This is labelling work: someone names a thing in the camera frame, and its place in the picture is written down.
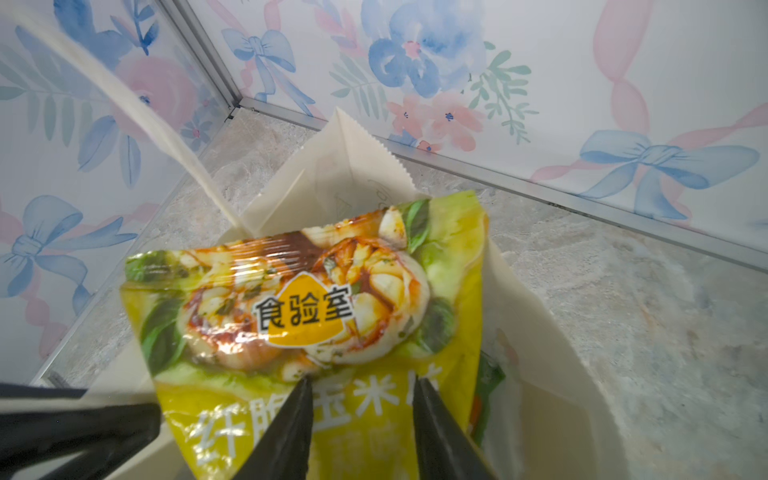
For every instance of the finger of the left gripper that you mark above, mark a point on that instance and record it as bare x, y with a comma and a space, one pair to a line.
99, 439

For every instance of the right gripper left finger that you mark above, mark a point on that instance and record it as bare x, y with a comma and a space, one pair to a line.
284, 449

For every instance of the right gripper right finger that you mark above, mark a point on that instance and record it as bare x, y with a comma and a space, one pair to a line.
444, 451

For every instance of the white paper gift bag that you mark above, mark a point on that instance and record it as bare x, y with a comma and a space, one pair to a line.
548, 419

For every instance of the yellow corn chips bag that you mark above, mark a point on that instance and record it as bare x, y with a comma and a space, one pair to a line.
364, 308

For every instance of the orange green snack bag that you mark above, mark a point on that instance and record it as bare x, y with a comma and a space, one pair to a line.
490, 375

